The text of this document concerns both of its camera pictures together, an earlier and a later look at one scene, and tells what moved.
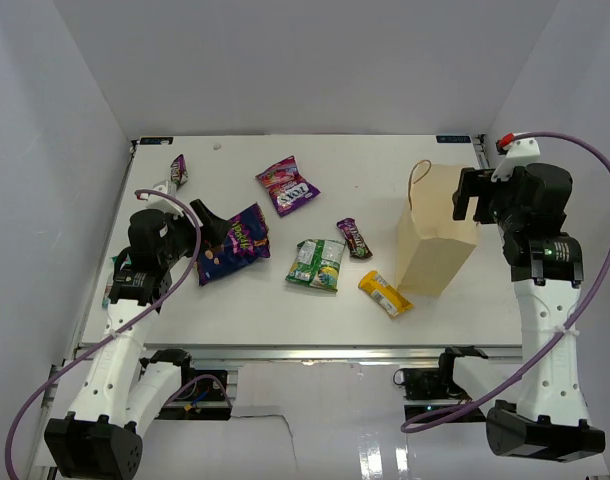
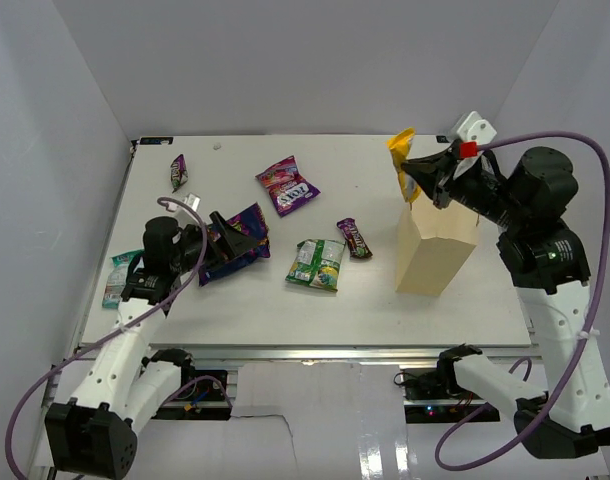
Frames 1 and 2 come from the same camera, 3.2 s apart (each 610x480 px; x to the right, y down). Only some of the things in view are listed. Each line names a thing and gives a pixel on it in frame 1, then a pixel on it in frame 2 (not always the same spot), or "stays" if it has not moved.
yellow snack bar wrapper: [391, 301] -> [400, 145]
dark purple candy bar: [357, 245] stays
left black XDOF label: [156, 140] stays
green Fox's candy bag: [316, 263] stays
